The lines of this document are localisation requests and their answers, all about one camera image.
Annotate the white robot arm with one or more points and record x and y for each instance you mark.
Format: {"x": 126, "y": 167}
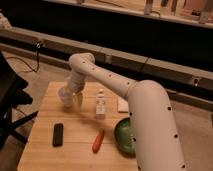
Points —
{"x": 155, "y": 135}

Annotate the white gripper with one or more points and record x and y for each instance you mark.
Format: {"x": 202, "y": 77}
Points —
{"x": 76, "y": 84}

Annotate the white rectangular block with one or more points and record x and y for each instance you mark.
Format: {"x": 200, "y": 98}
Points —
{"x": 122, "y": 105}

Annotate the black rectangular remote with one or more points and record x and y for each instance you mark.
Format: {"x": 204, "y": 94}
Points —
{"x": 58, "y": 135}

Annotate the orange carrot toy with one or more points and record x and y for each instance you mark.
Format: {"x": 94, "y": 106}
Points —
{"x": 98, "y": 141}

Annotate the green ceramic bowl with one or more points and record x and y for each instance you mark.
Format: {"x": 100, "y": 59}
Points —
{"x": 124, "y": 137}

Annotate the black chair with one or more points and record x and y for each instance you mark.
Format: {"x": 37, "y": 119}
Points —
{"x": 12, "y": 95}

